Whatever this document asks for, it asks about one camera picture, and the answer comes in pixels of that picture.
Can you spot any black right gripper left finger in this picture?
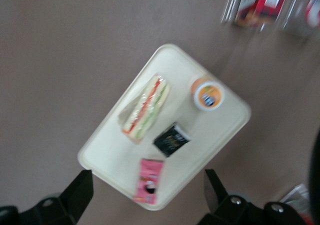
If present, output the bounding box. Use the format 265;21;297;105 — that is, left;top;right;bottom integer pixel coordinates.
19;170;94;225

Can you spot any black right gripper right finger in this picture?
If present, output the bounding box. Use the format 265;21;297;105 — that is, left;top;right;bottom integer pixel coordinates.
197;169;266;225

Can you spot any triangle sandwich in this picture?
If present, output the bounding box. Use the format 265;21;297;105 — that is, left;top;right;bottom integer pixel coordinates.
117;73;172;145

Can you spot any beige plastic tray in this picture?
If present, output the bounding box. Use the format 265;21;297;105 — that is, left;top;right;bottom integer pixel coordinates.
76;43;252;212

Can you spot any pink snack packet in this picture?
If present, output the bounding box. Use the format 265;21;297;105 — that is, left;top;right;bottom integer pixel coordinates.
132;158;165;205

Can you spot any clear acrylic bottle rack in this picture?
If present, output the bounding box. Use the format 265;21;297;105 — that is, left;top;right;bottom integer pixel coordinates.
279;183;312;225

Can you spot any black snack packet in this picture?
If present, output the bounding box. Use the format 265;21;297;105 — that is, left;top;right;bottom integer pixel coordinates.
152;121;192;159

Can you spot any orange lid cup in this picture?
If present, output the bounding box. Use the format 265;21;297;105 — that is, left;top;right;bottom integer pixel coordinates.
190;76;225;113

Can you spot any clear acrylic stepped display stand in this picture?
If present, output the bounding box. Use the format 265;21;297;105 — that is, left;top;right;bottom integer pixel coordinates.
220;0;320;40

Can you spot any red cookie box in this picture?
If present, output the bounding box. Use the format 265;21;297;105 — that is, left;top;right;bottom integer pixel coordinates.
233;0;292;28

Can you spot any red lid cup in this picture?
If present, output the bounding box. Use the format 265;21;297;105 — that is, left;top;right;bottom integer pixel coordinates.
303;0;320;30

